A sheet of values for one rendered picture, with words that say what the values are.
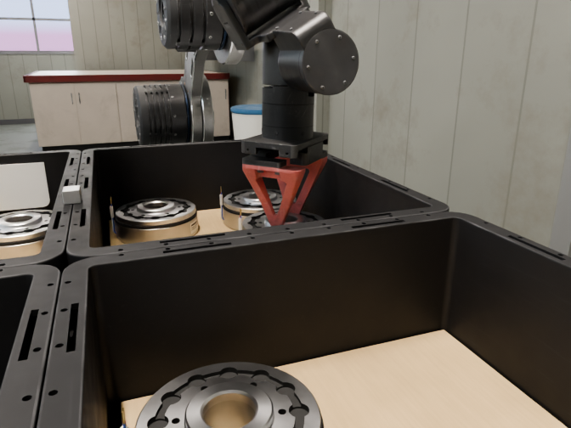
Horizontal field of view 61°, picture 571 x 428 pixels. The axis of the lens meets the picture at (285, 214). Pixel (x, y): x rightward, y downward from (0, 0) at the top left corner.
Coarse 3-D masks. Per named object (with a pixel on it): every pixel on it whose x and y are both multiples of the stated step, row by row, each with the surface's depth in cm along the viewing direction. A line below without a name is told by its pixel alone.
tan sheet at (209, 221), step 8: (200, 216) 70; (208, 216) 70; (216, 216) 70; (200, 224) 66; (208, 224) 66; (216, 224) 66; (224, 224) 66; (112, 232) 63; (200, 232) 63; (208, 232) 63; (216, 232) 63; (112, 240) 60; (120, 240) 60
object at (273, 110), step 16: (272, 96) 50; (288, 96) 50; (304, 96) 50; (272, 112) 51; (288, 112) 50; (304, 112) 51; (272, 128) 51; (288, 128) 51; (304, 128) 52; (256, 144) 50; (272, 144) 49; (288, 144) 49; (304, 144) 50
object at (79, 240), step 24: (168, 144) 68; (192, 144) 69; (216, 144) 70; (240, 144) 72; (360, 168) 54; (408, 192) 45; (72, 216) 38; (360, 216) 38; (384, 216) 38; (408, 216) 38; (72, 240) 33; (168, 240) 33; (192, 240) 33; (216, 240) 33
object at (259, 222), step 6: (276, 210) 62; (252, 216) 59; (258, 216) 60; (264, 216) 59; (306, 216) 60; (312, 216) 60; (318, 216) 60; (246, 222) 57; (252, 222) 57; (258, 222) 57; (246, 228) 55
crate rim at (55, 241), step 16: (80, 160) 59; (64, 176) 51; (64, 208) 40; (48, 224) 36; (64, 224) 36; (48, 240) 33; (64, 240) 33; (32, 256) 30; (48, 256) 30; (64, 256) 31
